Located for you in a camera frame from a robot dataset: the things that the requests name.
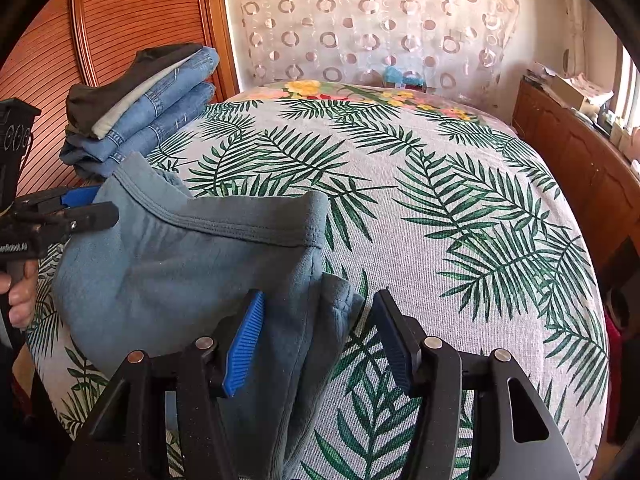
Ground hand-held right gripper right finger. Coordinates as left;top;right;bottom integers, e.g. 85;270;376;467
373;289;583;480

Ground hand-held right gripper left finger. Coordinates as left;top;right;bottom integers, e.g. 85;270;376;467
60;291;266;480

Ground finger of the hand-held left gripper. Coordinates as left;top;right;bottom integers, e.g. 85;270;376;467
30;202;120;235
27;185;102;212

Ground blue-grey pants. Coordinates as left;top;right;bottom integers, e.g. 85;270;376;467
51;152;367;480

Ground person's left forearm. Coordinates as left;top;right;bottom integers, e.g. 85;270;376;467
0;332;76;480

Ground person's left hand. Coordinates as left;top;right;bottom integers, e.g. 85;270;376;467
0;259;40;330

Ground folded blue jeans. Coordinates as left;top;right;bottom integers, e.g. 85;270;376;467
59;82;217;182
111;47;221;136

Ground folded light grey garment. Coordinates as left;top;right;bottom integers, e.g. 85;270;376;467
91;67;178;138

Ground folded dark grey garment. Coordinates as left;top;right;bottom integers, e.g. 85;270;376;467
66;44;205;133

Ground palm leaf printed bedspread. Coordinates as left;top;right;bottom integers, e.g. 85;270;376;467
25;91;612;480

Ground wooden headboard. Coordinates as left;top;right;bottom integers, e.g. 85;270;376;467
0;0;240;196

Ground red cloth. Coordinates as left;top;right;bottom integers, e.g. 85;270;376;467
602;305;624;442

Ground dark chair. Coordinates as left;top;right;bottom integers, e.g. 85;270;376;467
599;237;640;443

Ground brown wooden cabinet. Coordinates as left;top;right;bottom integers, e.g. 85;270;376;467
511;77;640;283

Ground small blue toy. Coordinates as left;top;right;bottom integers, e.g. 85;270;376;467
382;65;427;91

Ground cardboard box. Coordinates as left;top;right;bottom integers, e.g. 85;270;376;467
551;75;587;112

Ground circle patterned sheer cloth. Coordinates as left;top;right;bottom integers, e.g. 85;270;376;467
220;0;522;107

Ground window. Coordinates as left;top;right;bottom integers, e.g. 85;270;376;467
614;42;640;128

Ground patterned window curtain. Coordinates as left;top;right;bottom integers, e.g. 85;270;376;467
544;0;588;77

